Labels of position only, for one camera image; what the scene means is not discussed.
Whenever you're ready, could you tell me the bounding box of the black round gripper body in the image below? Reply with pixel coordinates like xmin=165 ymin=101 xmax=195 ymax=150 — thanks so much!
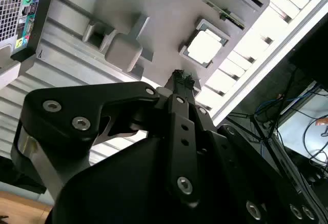
xmin=48 ymin=126 xmax=323 ymax=224

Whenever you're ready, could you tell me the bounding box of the silver square CPU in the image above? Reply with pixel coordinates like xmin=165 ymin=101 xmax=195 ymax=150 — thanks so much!
xmin=186 ymin=28 xmax=225 ymax=65

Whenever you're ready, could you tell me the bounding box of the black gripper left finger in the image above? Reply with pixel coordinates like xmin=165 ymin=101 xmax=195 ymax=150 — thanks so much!
xmin=10 ymin=69 xmax=202 ymax=206

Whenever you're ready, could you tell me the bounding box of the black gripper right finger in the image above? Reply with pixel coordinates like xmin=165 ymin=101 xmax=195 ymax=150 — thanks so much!
xmin=184 ymin=74 xmax=323 ymax=224

